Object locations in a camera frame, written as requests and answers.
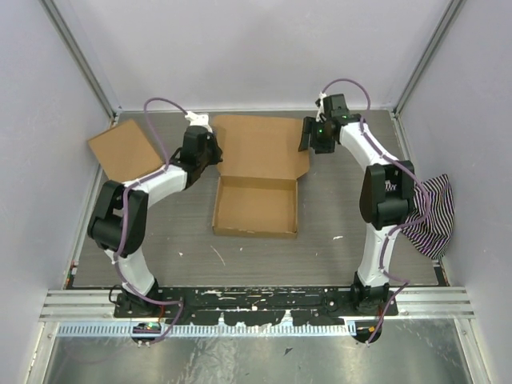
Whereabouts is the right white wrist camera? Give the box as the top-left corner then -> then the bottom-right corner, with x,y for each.
315,91 -> 326,122

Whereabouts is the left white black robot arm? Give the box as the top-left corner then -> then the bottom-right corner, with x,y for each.
87,123 -> 222,318

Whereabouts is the folded brown cardboard box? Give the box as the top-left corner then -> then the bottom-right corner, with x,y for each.
88,119 -> 163,182

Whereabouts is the aluminium front rail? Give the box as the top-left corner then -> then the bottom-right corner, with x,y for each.
40,286 -> 474,326

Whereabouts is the brown cardboard box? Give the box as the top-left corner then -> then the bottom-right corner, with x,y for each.
212,114 -> 310,238
88,119 -> 163,182

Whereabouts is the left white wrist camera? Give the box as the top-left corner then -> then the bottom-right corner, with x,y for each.
185,111 -> 212,131

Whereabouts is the left aluminium corner post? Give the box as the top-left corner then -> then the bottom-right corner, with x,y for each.
39,0 -> 119,122

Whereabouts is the striped purple white cloth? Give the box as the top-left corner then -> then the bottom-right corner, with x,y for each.
402,174 -> 455,260

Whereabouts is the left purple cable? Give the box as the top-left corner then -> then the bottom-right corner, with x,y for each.
111,97 -> 197,347

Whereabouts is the right aluminium corner post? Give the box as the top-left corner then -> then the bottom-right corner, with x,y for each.
393,0 -> 466,118

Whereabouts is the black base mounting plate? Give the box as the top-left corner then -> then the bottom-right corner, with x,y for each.
109,286 -> 386,326

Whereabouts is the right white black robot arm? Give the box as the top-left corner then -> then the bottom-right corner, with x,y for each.
298,92 -> 414,316

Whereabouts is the white slotted cable duct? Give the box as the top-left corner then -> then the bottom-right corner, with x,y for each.
57,320 -> 356,338

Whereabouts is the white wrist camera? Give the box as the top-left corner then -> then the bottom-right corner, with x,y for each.
315,91 -> 326,122
185,111 -> 212,131

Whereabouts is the aluminium corner post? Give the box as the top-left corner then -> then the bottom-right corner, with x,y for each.
39,0 -> 119,122
393,0 -> 466,118

